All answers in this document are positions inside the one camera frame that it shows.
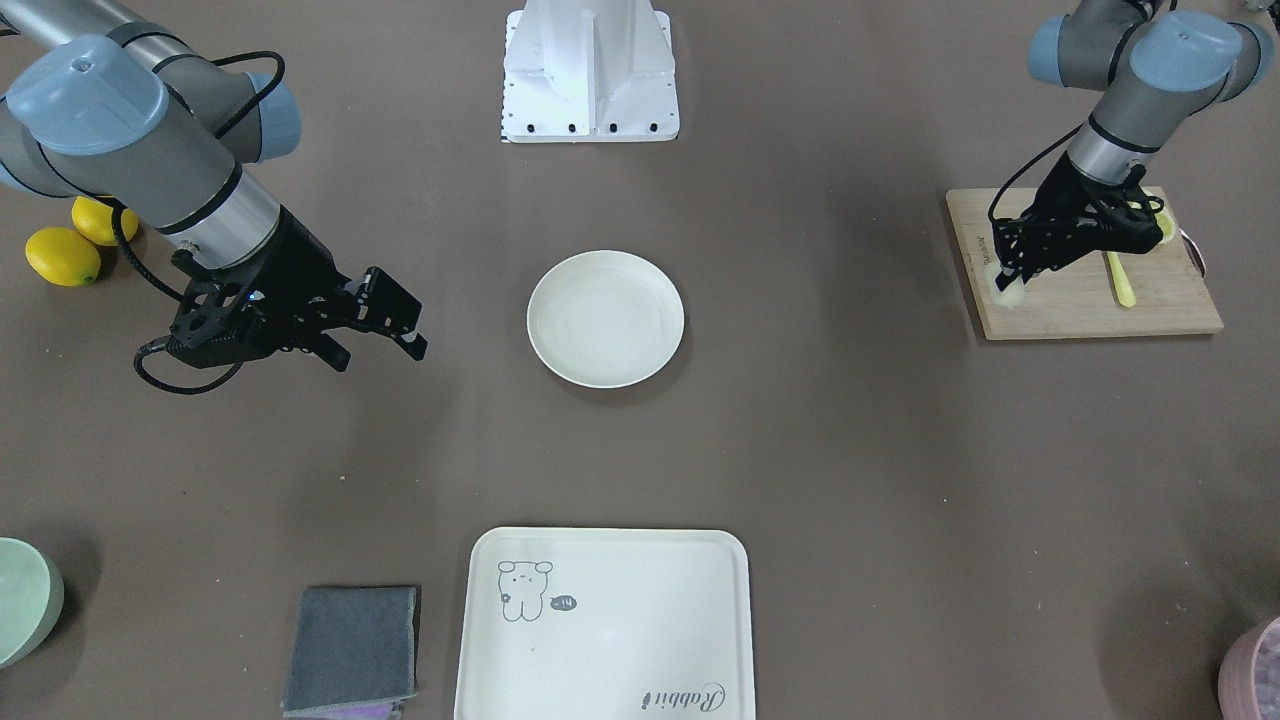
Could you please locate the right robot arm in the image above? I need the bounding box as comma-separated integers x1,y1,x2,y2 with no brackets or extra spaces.
3,1,428,372

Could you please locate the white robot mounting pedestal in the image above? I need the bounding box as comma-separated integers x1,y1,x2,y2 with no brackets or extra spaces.
500,1,680,143

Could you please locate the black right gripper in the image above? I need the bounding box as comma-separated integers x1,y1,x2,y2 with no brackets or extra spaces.
166,210,428,372

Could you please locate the cream round plate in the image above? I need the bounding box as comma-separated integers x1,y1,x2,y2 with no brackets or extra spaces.
526,250,685,389

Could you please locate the yellow lemon outer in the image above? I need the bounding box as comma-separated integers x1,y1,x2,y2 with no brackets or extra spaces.
26,227,101,287

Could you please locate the mint green bowl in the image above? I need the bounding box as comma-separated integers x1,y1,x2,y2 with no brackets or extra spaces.
1,537,64,667

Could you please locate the grey folded cloth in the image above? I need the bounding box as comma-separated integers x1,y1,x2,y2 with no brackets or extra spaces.
282,585,419,719

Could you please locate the bamboo cutting board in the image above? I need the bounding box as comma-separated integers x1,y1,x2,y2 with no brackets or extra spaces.
946,188,1224,341

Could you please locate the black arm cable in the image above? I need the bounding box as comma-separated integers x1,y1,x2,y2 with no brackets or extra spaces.
110,50,287,396

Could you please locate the yellow lemon near lime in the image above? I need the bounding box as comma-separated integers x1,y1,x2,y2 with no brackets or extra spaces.
70,196,140,247

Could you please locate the pink bowl of ice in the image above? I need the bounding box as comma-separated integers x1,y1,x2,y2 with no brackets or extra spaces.
1217,618,1279,719

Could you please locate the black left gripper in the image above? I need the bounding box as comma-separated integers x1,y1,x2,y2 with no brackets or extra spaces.
992,158,1165,292

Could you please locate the cream rabbit tray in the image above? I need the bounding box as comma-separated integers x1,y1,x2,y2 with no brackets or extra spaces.
454,527,756,719

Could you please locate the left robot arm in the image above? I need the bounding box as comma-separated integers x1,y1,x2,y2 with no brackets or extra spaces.
991,1,1276,293

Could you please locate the yellow plastic knife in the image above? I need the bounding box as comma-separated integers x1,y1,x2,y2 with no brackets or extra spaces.
1103,251,1137,309

